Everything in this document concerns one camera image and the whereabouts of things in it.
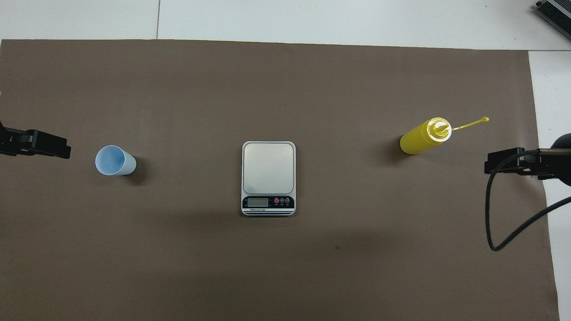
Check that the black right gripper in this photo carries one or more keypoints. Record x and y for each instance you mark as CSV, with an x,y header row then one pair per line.
x,y
564,167

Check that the light blue plastic cup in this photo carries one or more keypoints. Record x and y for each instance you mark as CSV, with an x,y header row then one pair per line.
x,y
111,160

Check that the yellow squeeze seasoning bottle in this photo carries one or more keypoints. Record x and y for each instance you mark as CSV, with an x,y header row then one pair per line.
x,y
419,140

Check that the silver digital kitchen scale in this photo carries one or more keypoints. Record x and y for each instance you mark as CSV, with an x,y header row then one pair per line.
x,y
268,167

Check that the grey finned metal box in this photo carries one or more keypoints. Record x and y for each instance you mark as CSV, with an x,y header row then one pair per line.
x,y
557,15

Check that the brown paper table mat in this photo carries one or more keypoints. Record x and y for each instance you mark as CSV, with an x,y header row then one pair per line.
x,y
285,267

